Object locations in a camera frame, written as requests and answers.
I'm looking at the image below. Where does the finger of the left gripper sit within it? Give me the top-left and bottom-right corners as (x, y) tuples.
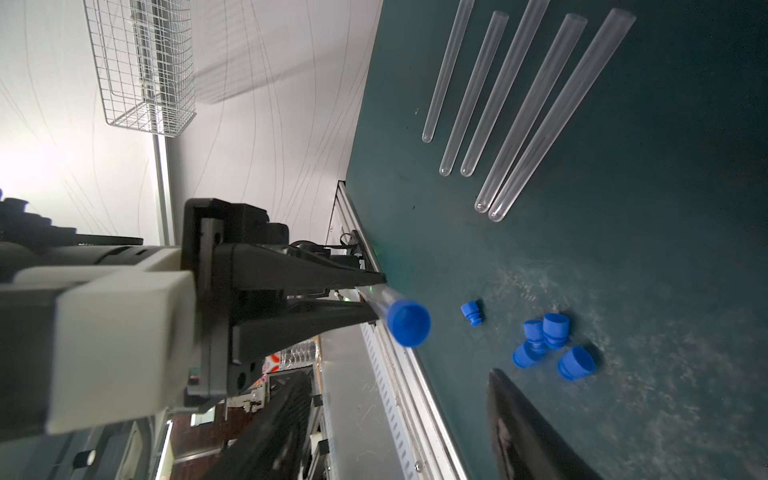
(231, 299), (378, 365)
(212, 243), (386, 293)

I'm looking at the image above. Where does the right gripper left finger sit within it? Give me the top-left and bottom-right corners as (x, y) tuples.
(204, 373), (312, 480)

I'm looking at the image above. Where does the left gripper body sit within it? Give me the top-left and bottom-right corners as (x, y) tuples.
(1, 198), (288, 408)

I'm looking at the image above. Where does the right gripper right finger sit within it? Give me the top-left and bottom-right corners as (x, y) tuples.
(487, 368), (600, 479)

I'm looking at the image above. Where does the blue stopper two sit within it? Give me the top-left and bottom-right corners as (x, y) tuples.
(513, 341), (543, 369)

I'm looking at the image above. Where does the blue stopper five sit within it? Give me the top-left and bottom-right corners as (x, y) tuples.
(557, 346), (597, 381)

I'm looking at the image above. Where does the blue stopper three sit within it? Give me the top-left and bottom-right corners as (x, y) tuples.
(523, 320), (549, 354)

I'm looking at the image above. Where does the blue stopper four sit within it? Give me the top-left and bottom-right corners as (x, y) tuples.
(542, 313), (571, 350)

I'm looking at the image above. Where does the test tube six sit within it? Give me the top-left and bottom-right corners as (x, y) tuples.
(356, 284), (431, 348)

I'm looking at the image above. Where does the blue stopper one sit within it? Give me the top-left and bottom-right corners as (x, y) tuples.
(460, 300), (484, 327)

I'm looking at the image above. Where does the test tube five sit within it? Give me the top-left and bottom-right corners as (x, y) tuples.
(488, 8), (636, 222)

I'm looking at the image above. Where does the test tube three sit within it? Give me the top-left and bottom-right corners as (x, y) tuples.
(460, 0), (550, 177)

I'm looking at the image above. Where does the test tube two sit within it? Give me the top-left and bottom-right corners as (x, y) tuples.
(439, 11), (509, 177)

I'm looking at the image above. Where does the test tube one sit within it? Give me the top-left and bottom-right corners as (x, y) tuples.
(421, 0), (475, 143)

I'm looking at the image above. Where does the test tube four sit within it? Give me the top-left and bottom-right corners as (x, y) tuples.
(474, 13), (588, 213)

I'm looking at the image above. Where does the green table mat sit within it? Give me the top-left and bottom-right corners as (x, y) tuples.
(347, 1), (767, 479)

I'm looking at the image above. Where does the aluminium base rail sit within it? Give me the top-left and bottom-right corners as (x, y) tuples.
(311, 179), (469, 480)

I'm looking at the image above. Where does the white wire basket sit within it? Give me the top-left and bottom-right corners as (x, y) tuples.
(83, 0), (196, 138)

